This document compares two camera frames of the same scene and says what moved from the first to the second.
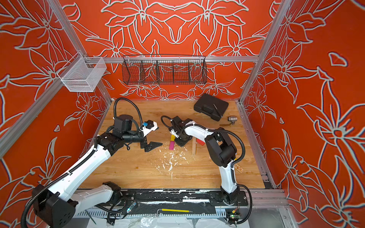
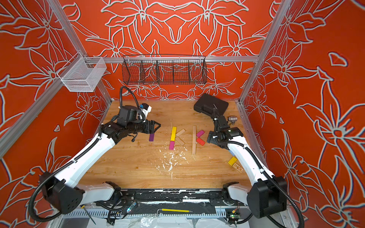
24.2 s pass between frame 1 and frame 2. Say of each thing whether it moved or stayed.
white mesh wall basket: stayed
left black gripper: moved
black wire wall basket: stayed
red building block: stayed
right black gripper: moved
